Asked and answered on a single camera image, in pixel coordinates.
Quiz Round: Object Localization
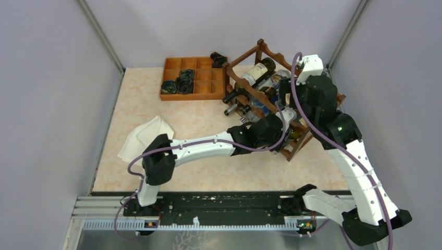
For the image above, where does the blue square glass bottle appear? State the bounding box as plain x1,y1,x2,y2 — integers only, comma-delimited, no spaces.
236,97,269,124

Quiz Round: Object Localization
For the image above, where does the green bottle front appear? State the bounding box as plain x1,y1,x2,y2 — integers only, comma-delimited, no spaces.
222,57,276,104

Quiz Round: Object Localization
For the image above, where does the small clear labelled bottle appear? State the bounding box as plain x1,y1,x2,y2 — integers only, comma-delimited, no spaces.
256,70,291,91

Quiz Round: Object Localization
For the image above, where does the green wine bottle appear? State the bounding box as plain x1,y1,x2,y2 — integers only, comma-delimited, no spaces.
288,126,304,141

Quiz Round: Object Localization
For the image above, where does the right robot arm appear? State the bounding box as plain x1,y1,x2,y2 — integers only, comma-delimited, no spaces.
279,76,412,249

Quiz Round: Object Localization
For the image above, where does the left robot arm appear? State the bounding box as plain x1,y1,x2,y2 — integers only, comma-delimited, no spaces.
137,111,293,207

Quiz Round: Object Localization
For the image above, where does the wooden wine rack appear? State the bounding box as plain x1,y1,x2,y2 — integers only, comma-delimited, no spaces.
223,40,342,160

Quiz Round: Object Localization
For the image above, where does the wooden compartment tray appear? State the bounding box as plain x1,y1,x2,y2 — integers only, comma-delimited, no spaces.
159,57,226,101

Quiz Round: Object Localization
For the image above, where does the black part in tray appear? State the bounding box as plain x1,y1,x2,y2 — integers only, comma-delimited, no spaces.
176,69,195,94

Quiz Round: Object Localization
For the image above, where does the black part behind tray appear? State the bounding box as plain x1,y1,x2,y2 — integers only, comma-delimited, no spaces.
210,52,228,68

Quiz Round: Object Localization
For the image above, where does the white folded cloth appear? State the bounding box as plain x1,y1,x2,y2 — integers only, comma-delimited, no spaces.
117,116,175,163

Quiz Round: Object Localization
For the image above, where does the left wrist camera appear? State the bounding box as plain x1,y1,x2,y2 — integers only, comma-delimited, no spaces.
277,107,298,128

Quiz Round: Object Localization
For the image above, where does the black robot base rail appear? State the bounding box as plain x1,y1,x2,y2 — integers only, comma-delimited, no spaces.
123,191,312,226

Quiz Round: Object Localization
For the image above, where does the white cable duct strip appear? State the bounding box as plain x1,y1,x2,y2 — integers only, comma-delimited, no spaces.
82,217,315,232

